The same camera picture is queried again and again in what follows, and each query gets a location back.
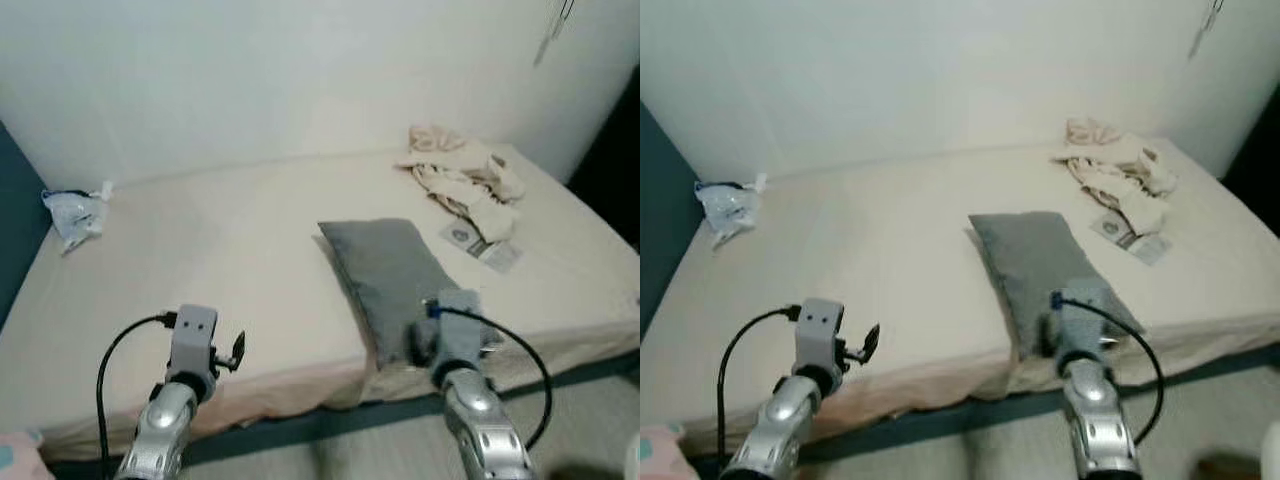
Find grey pillow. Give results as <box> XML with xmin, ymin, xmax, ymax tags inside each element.
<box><xmin>317</xmin><ymin>218</ymin><xmax>501</xmax><ymax>369</ymax></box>
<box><xmin>968</xmin><ymin>211</ymin><xmax>1146</xmax><ymax>356</ymax></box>

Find pink patterned pillow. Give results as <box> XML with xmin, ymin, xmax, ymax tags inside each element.
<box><xmin>0</xmin><ymin>430</ymin><xmax>46</xmax><ymax>480</ymax></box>
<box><xmin>640</xmin><ymin>425</ymin><xmax>686</xmax><ymax>480</ymax></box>

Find bed with cream sheet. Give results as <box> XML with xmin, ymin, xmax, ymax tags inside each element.
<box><xmin>640</xmin><ymin>135</ymin><xmax>1280</xmax><ymax>456</ymax></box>
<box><xmin>0</xmin><ymin>140</ymin><xmax>641</xmax><ymax>463</ymax></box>

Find beige crumpled clothes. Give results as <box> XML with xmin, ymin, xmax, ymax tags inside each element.
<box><xmin>395</xmin><ymin>123</ymin><xmax>526</xmax><ymax>244</ymax></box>
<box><xmin>1050</xmin><ymin>117</ymin><xmax>1179</xmax><ymax>236</ymax></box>

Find crumpled white blue bag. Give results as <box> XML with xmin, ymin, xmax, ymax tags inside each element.
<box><xmin>40</xmin><ymin>180</ymin><xmax>116</xmax><ymax>254</ymax></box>
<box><xmin>695</xmin><ymin>175</ymin><xmax>769</xmax><ymax>249</ymax></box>

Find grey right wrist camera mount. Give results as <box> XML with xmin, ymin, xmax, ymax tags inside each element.
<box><xmin>425</xmin><ymin>289</ymin><xmax>493</xmax><ymax>369</ymax></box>
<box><xmin>1050</xmin><ymin>279</ymin><xmax>1113</xmax><ymax>359</ymax></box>

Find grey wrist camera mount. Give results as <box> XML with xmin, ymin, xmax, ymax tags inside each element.
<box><xmin>1050</xmin><ymin>279</ymin><xmax>1113</xmax><ymax>359</ymax></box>
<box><xmin>795</xmin><ymin>298</ymin><xmax>847</xmax><ymax>373</ymax></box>
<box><xmin>168</xmin><ymin>305</ymin><xmax>219</xmax><ymax>381</ymax></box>
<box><xmin>425</xmin><ymin>289</ymin><xmax>493</xmax><ymax>369</ymax></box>

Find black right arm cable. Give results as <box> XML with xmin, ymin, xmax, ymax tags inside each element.
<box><xmin>1050</xmin><ymin>290</ymin><xmax>1167</xmax><ymax>446</ymax></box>
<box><xmin>425</xmin><ymin>298</ymin><xmax>554</xmax><ymax>451</ymax></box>

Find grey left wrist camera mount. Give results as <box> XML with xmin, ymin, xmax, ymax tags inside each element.
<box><xmin>168</xmin><ymin>305</ymin><xmax>219</xmax><ymax>381</ymax></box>
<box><xmin>795</xmin><ymin>298</ymin><xmax>847</xmax><ymax>373</ymax></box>

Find hanging grey cord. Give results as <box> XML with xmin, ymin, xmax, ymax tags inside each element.
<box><xmin>545</xmin><ymin>0</ymin><xmax>578</xmax><ymax>41</ymax></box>
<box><xmin>1190</xmin><ymin>0</ymin><xmax>1226</xmax><ymax>56</ymax></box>

